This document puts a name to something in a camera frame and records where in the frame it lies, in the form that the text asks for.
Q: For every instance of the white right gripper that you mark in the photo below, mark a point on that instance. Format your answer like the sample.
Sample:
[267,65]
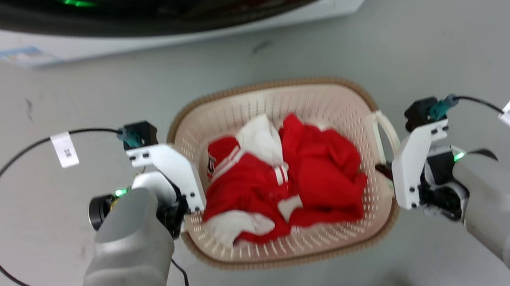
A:
[411,168]

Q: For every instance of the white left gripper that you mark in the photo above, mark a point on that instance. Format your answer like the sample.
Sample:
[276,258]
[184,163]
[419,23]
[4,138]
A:
[176,171]

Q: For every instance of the beige plastic laundry basket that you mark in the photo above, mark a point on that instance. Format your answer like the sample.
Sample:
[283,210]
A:
[308,103]

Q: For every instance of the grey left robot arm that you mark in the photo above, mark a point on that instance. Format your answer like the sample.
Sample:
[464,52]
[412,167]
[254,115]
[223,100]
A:
[129,258]

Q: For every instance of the red and white garment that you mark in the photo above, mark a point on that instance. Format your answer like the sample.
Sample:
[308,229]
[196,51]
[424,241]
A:
[321,174]

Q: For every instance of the black glass washer door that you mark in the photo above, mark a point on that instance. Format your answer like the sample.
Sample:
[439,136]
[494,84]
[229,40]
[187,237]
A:
[201,5]

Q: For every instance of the white washing machine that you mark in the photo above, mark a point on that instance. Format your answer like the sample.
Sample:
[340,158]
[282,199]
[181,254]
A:
[335,5]

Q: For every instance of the blue sticker label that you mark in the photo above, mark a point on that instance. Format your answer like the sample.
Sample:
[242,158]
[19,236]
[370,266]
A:
[24,56]

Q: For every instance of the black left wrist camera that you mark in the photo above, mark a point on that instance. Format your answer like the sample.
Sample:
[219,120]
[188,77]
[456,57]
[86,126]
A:
[143,132]

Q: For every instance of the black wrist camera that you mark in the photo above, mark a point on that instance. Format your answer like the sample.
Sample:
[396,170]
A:
[422,112]
[143,132]

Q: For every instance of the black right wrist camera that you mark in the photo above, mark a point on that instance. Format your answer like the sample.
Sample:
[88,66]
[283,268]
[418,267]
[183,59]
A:
[422,112]

